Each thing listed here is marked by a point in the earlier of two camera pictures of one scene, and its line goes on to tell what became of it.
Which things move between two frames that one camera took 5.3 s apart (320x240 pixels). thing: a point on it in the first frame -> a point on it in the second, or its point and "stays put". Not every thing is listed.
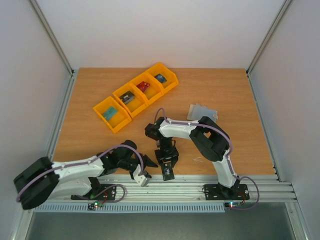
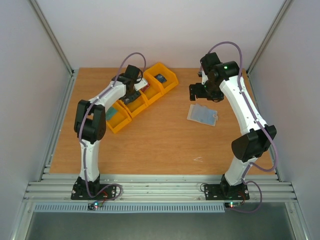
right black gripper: x=166 y=159 -> x=196 y=91
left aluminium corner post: x=71 y=71 stays put
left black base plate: x=105 y=192 stays put
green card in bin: x=110 y=113 stays put
